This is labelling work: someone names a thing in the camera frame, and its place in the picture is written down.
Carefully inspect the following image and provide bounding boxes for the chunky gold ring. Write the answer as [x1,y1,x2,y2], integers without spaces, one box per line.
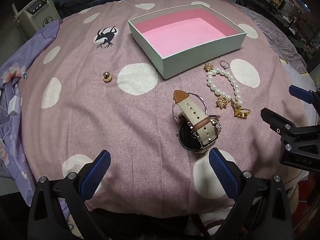
[234,107,251,118]

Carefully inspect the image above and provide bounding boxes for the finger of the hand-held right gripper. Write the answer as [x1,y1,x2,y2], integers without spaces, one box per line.
[289,85,320,105]
[260,107,320,143]

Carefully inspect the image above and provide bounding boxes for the white yellow printed cloth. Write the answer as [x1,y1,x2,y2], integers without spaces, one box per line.
[280,57,318,120]

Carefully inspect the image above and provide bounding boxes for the grey fringed blanket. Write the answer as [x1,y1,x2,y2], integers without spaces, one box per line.
[237,5,308,70]

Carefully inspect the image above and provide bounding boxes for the purple floral blanket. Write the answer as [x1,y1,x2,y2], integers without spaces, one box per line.
[0,19,63,220]

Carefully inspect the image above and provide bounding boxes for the silver bangle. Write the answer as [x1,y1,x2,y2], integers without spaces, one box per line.
[172,92,222,133]

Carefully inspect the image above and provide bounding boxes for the white charger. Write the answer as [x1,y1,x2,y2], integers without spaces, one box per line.
[7,95,22,115]

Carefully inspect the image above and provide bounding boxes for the black shelf cart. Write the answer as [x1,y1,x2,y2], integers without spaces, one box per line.
[236,0,315,63]

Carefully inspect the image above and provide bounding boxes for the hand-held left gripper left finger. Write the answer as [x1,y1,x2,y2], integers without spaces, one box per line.
[27,149,112,240]

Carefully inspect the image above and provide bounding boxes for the pearl bracelet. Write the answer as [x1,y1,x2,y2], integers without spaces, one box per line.
[206,69,244,117]

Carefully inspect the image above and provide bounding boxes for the beige strap wristwatch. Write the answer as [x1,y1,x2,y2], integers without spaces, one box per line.
[173,90,220,154]

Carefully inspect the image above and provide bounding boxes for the pale green box pink lining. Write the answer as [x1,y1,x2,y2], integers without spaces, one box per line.
[128,1,247,80]

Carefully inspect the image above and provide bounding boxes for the white machine with screen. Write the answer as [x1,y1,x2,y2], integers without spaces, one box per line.
[12,0,60,34]

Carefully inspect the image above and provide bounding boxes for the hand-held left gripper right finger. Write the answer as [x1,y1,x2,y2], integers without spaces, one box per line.
[209,147,295,240]

